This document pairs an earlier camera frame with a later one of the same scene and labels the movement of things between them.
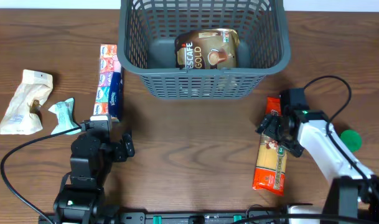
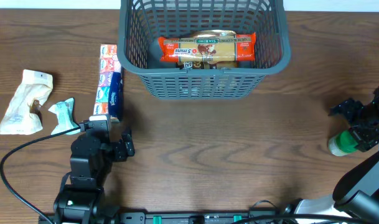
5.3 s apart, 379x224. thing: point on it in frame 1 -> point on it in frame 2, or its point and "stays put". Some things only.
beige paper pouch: (22, 117) stays put
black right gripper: (268, 124) -> (367, 140)
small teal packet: (65, 113) stays put
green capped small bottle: (352, 139) stays put
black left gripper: (119, 148) stays put
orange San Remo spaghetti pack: (271, 167) -> (228, 49)
